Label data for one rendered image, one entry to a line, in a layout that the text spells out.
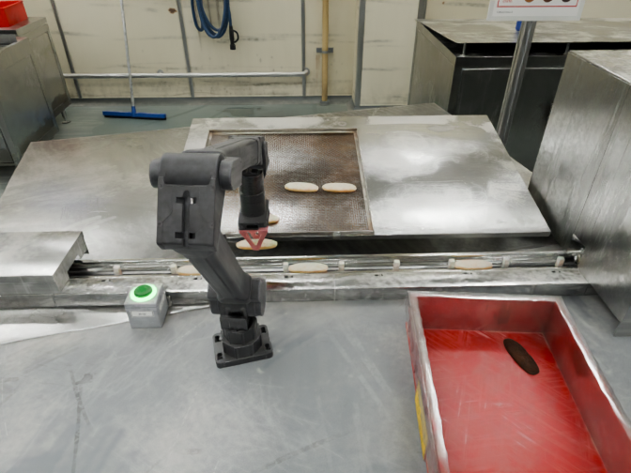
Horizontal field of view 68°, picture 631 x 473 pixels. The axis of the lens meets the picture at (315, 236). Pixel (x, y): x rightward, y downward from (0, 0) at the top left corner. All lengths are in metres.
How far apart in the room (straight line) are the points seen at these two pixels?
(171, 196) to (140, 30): 4.34
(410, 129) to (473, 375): 0.93
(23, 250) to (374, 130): 1.10
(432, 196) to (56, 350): 1.03
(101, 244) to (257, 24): 3.54
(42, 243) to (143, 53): 3.78
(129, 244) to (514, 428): 1.06
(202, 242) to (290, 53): 4.21
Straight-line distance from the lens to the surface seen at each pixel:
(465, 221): 1.35
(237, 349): 0.99
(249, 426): 0.93
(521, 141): 3.10
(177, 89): 4.99
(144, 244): 1.41
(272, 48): 4.75
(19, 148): 3.81
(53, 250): 1.30
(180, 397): 1.00
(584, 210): 1.31
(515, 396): 1.03
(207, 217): 0.61
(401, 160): 1.52
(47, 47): 4.69
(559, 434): 1.01
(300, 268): 1.17
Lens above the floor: 1.60
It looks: 35 degrees down
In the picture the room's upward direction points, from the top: straight up
